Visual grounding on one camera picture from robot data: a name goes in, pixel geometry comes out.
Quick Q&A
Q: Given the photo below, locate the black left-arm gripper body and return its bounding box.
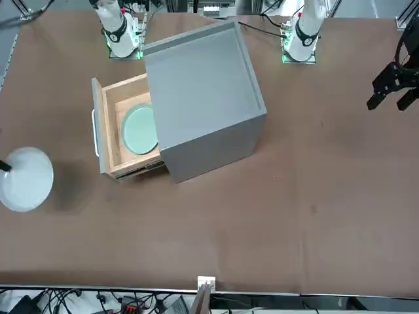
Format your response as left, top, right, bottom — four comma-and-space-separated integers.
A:
401, 22, 419, 71

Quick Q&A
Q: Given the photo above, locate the pale gray plate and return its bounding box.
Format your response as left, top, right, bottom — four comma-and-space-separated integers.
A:
0, 147, 55, 213

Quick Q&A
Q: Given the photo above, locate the gray drawer with wooden inside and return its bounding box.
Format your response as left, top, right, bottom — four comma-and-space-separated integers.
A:
90, 73, 168, 183

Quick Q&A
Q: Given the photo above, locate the mint green plate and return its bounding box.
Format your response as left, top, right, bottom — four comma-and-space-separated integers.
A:
120, 103, 160, 155

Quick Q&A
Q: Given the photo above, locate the gray steel cabinet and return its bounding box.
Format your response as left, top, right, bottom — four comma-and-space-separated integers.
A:
142, 18, 269, 184

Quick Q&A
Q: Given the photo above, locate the red and black connector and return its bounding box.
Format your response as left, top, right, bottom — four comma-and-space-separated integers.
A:
119, 295, 147, 314

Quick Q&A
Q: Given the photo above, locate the aluminium frame profile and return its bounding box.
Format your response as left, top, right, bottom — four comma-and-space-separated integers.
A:
18, 0, 34, 21
395, 0, 419, 31

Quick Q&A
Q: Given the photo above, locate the black base cable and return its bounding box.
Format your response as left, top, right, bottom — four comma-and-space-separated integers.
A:
238, 20, 285, 37

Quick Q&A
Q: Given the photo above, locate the aluminium post with bracket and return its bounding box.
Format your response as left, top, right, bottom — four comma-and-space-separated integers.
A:
191, 275, 217, 314

